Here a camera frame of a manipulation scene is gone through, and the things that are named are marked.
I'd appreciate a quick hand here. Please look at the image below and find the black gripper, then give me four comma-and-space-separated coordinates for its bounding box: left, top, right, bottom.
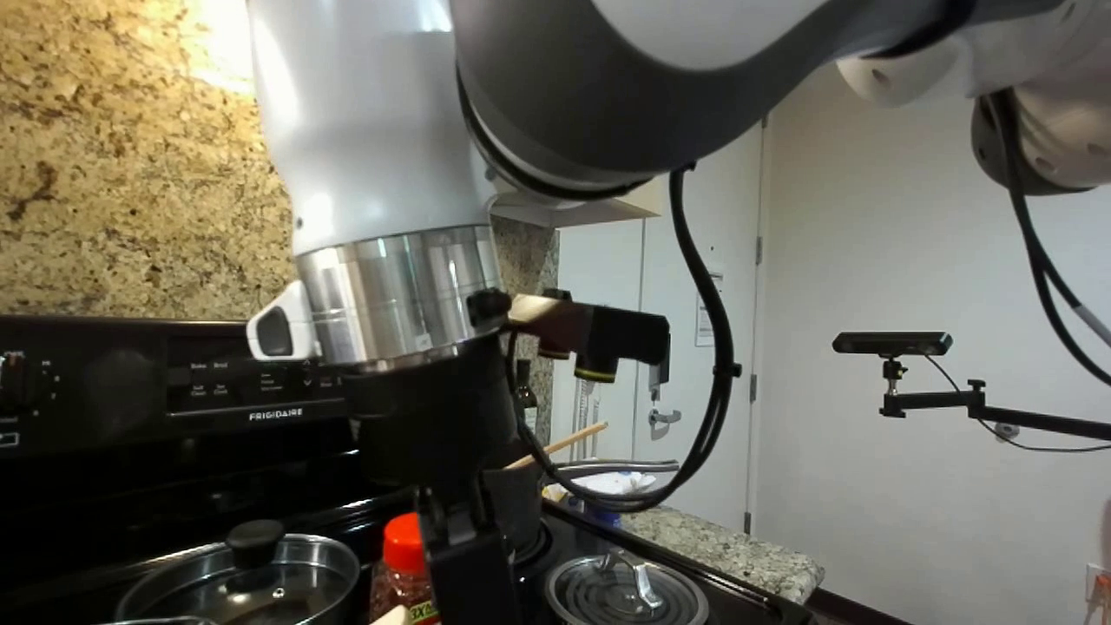
343, 341, 526, 625

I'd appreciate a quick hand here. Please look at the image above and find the short wooden cooking stick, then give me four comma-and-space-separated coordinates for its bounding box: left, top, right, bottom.
503, 415, 615, 477

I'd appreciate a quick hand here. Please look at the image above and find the red capped spice bottle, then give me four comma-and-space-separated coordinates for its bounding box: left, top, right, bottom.
367, 509, 444, 625

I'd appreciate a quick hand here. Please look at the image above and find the glass lid with steel rim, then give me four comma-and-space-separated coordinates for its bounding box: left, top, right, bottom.
540, 547, 710, 625

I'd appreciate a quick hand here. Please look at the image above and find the white door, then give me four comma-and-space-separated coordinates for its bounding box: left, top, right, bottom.
553, 117, 770, 539

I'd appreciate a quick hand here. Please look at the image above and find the white paper door sign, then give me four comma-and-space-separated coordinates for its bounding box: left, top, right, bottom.
690, 243, 730, 349

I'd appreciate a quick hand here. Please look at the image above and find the cream upper kitchen cabinet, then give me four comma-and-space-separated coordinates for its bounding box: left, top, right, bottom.
497, 186, 658, 229

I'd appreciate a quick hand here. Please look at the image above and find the black electric stove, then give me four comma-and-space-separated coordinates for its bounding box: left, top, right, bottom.
0, 312, 811, 625

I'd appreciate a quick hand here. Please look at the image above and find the silver door handle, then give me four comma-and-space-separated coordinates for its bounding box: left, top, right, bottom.
643, 404, 687, 440

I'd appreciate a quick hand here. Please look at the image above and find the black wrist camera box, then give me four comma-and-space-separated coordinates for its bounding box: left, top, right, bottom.
466, 289, 678, 404

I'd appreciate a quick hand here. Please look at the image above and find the black bar camera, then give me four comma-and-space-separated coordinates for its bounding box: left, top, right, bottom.
828, 328, 959, 361

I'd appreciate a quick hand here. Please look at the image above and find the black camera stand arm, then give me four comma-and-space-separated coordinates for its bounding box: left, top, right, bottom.
873, 354, 1111, 444

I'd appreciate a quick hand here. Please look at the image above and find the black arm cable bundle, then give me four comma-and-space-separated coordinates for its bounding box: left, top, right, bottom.
987, 90, 1111, 392

